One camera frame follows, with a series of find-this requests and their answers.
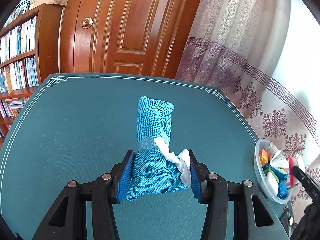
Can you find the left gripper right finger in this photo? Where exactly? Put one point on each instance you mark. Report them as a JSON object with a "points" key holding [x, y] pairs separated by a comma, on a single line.
{"points": [[253, 216]]}

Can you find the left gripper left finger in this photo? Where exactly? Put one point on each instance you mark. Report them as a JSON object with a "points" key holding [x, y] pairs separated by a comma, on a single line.
{"points": [[66, 218]]}

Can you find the blue cracker packet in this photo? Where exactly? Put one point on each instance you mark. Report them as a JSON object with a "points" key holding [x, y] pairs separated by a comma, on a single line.
{"points": [[281, 179]]}

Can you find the blue towel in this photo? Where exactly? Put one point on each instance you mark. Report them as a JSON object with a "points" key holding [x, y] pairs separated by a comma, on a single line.
{"points": [[156, 170]]}

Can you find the red white snack packet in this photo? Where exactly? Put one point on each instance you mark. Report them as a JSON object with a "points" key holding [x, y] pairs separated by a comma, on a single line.
{"points": [[292, 163]]}

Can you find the white square block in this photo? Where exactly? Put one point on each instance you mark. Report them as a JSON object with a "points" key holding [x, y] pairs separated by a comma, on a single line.
{"points": [[272, 183]]}

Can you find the white cotton swab bag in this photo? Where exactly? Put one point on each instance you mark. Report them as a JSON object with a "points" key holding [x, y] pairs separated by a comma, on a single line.
{"points": [[276, 158]]}

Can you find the clear plastic bowl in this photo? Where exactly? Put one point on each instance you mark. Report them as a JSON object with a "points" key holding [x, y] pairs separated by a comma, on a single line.
{"points": [[258, 168]]}

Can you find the orange yellow block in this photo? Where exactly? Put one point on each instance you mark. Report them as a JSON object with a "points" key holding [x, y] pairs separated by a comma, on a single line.
{"points": [[263, 157]]}

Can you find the purple patterned curtain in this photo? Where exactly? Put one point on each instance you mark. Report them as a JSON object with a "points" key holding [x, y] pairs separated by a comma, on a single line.
{"points": [[264, 56]]}

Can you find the wooden bookshelf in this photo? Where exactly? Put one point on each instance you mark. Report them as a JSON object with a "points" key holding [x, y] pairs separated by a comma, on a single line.
{"points": [[29, 54]]}

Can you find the brass door knob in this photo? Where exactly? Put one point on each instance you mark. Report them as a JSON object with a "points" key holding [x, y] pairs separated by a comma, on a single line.
{"points": [[86, 23]]}

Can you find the wooden door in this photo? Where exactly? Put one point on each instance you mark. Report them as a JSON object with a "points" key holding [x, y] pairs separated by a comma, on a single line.
{"points": [[141, 37]]}

